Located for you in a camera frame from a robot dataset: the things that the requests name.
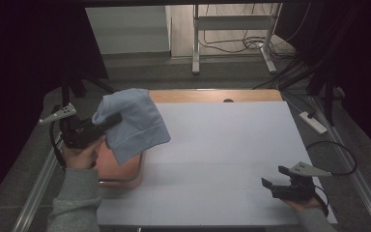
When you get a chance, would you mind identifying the white table mat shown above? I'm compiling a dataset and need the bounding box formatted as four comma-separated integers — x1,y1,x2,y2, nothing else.
97,101,338,226

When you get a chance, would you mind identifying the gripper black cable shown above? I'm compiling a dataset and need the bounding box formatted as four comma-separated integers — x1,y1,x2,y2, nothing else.
313,185,330,218
48,120,68,170

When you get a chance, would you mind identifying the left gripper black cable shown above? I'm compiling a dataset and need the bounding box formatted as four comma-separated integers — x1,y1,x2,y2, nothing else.
48,120,68,170

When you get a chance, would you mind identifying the white cabinet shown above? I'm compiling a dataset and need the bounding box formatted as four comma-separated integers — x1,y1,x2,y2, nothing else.
85,5,172,56

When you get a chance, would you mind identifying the person's right hand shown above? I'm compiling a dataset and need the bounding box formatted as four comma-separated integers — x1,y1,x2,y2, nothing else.
283,196,323,213

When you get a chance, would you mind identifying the white power strip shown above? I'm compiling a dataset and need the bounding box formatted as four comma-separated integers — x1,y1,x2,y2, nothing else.
299,111,328,135

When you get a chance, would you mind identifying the tangle of black floor cables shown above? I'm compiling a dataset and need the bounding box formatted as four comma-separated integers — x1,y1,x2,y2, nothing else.
198,30,293,60

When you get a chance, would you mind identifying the black metal stand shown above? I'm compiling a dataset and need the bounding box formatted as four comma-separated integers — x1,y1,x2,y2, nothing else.
60,72,114,133
276,54,337,127

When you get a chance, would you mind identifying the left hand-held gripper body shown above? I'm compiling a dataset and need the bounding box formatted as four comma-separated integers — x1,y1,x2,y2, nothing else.
38,102,108,150

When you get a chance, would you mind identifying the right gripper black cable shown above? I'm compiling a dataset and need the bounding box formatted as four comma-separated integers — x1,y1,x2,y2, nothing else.
313,185,330,218

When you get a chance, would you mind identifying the pink plastic basket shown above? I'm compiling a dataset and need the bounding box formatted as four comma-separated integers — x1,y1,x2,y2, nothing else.
95,141,146,189

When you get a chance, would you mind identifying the black looped cable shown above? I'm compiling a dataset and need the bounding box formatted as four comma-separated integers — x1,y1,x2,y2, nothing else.
305,140,357,177

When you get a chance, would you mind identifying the metal floor rail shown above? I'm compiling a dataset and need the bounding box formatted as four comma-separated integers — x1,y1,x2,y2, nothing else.
12,129,66,232
311,96,371,232

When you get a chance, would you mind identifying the light blue garment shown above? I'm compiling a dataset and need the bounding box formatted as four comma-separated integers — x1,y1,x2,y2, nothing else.
92,88,172,166

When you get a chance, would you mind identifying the white metal desk frame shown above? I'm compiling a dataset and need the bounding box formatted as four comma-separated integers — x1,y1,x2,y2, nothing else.
191,3,283,75

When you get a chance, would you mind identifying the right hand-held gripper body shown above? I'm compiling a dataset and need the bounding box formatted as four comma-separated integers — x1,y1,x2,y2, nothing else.
271,161,332,203

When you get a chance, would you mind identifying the dark curtain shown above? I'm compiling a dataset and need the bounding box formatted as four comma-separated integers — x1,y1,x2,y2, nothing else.
274,0,371,162
0,0,109,211

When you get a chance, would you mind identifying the person's left hand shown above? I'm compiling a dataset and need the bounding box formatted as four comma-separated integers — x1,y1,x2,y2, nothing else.
61,136,105,170

